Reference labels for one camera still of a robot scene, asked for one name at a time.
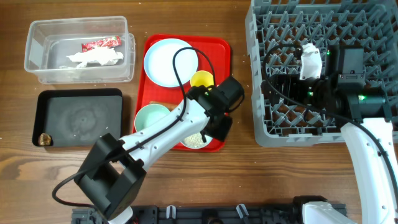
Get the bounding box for light blue bowl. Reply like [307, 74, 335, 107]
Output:
[179, 131, 215, 150]

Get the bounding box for white tissue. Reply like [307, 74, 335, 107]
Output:
[67, 47, 124, 68]

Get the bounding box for clear plastic waste bin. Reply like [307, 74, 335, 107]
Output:
[24, 16, 136, 84]

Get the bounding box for mint green bowl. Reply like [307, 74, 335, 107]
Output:
[134, 104, 170, 132]

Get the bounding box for brown walnut food scrap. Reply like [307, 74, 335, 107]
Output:
[38, 133, 52, 146]

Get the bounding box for large light blue plate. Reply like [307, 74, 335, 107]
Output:
[144, 38, 198, 88]

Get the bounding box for red snack wrapper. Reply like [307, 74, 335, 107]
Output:
[81, 35, 121, 52]

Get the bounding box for white rice grains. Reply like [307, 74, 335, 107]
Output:
[183, 133, 210, 148]

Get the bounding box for black waste tray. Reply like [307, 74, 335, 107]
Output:
[32, 88, 123, 147]

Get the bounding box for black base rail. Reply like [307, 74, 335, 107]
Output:
[71, 203, 348, 224]

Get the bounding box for grey dishwasher rack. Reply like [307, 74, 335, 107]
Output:
[245, 0, 397, 147]

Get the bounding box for yellow plastic cup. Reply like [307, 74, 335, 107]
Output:
[190, 70, 215, 87]

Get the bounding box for orange carrot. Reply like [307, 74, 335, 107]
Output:
[150, 101, 177, 111]

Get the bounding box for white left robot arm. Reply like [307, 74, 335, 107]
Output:
[74, 77, 244, 223]

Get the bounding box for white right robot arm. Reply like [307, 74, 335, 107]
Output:
[262, 44, 397, 223]

